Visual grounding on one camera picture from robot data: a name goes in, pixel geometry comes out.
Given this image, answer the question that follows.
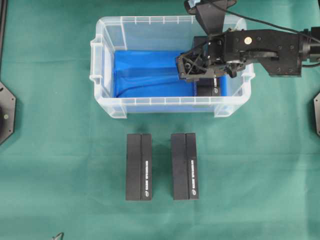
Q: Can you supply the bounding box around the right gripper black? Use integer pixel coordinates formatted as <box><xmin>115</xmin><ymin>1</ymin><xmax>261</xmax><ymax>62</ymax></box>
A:
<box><xmin>175</xmin><ymin>0</ymin><xmax>304</xmax><ymax>83</ymax></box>

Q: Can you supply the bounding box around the black box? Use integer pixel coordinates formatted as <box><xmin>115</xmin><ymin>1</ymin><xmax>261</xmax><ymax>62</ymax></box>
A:
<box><xmin>193</xmin><ymin>36</ymin><xmax>222</xmax><ymax>97</ymax></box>
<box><xmin>171</xmin><ymin>132</ymin><xmax>199</xmax><ymax>200</ymax></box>
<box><xmin>125</xmin><ymin>133</ymin><xmax>153</xmax><ymax>201</ymax></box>

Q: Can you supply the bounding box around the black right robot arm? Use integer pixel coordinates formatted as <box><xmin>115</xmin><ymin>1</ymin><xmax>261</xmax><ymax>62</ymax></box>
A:
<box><xmin>176</xmin><ymin>0</ymin><xmax>320</xmax><ymax>82</ymax></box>

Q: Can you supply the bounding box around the blue liner in case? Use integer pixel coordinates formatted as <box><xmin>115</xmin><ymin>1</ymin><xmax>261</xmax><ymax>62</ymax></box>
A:
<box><xmin>112</xmin><ymin>50</ymin><xmax>227</xmax><ymax>98</ymax></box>

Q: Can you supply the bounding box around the clear plastic storage case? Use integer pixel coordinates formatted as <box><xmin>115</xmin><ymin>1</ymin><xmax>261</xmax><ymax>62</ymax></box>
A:
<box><xmin>89</xmin><ymin>15</ymin><xmax>255</xmax><ymax>119</ymax></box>

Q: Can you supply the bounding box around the green table cloth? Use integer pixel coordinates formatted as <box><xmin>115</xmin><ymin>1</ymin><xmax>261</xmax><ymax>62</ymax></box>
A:
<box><xmin>0</xmin><ymin>0</ymin><xmax>320</xmax><ymax>240</ymax></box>

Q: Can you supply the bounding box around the small grey object at edge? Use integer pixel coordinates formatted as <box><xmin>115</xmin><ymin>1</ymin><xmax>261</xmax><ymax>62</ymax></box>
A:
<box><xmin>51</xmin><ymin>232</ymin><xmax>64</xmax><ymax>240</ymax></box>

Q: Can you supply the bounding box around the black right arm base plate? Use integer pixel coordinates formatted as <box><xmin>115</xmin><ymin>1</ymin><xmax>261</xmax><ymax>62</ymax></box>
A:
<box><xmin>307</xmin><ymin>92</ymin><xmax>320</xmax><ymax>137</ymax></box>

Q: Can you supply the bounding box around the black frame rail left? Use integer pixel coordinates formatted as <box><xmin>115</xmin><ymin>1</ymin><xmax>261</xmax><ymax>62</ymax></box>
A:
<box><xmin>0</xmin><ymin>0</ymin><xmax>9</xmax><ymax>73</ymax></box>

